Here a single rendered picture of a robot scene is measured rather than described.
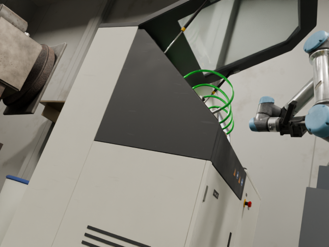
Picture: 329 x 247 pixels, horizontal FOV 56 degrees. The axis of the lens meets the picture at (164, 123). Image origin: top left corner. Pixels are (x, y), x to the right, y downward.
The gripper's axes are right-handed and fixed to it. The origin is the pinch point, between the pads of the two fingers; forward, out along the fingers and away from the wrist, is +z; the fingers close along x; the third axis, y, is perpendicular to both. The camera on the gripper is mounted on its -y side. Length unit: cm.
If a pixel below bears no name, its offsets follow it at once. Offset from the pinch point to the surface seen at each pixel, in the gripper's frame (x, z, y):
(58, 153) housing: 79, -94, -14
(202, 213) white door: 64, -24, 13
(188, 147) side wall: 54, -33, -9
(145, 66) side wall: 34, -66, -42
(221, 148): 41.8, -26.0, -3.8
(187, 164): 58, -31, -4
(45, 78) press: -73, -410, -45
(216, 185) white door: 49, -27, 10
